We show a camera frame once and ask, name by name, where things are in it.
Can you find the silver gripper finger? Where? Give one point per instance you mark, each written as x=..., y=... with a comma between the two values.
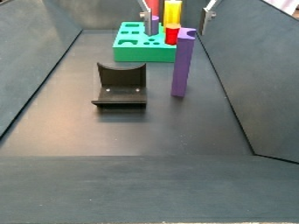
x=146, y=15
x=207, y=15

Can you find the purple arch block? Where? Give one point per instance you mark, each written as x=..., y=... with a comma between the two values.
x=183, y=58

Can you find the green shape sorting board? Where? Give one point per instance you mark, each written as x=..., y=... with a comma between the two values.
x=135, y=47

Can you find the small purple cylinder block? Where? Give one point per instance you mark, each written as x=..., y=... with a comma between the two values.
x=155, y=25

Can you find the red hexagon block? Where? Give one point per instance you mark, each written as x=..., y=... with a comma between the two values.
x=154, y=6

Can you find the yellow star block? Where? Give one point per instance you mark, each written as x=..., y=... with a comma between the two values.
x=173, y=12

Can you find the red cylinder block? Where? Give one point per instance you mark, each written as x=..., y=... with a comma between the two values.
x=171, y=31

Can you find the black curved holder bracket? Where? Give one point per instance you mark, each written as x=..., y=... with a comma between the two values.
x=122, y=85

